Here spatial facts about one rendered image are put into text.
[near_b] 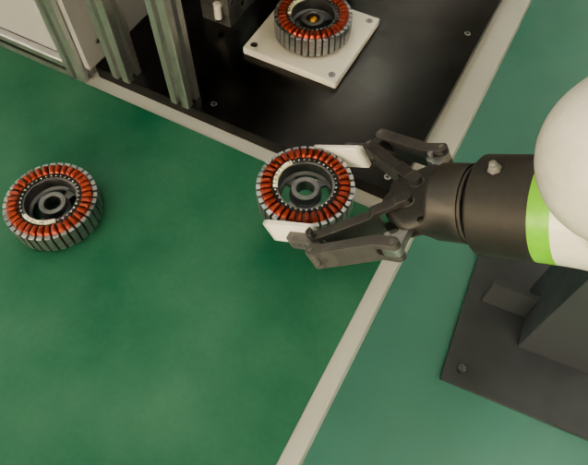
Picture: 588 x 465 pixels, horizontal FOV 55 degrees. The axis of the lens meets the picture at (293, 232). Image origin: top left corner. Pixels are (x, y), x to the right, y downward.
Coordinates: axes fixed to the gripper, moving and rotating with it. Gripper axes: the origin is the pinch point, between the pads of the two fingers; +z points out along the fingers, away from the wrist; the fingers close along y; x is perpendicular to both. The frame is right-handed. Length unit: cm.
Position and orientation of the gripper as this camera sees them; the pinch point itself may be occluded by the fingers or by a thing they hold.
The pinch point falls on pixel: (307, 192)
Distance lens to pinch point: 64.9
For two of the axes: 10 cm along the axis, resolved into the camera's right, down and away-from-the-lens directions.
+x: -4.5, -6.4, -6.2
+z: -7.6, -1.0, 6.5
